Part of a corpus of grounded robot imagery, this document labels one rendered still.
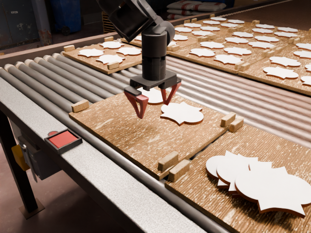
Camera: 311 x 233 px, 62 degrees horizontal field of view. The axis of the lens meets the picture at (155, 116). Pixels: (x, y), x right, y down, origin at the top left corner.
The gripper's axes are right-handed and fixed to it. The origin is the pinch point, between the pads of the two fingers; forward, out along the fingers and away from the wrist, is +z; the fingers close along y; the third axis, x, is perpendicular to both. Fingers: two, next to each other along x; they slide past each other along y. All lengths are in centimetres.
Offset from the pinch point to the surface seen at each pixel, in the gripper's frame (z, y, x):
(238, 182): 4.2, 3.9, 27.3
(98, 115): 9.6, 3.8, -20.6
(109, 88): 12.4, -14.0, -38.6
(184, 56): 11, -63, -39
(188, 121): 8.1, -11.8, 2.9
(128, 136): 9.2, 4.7, -5.0
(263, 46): 10, -104, -16
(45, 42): 100, -152, -412
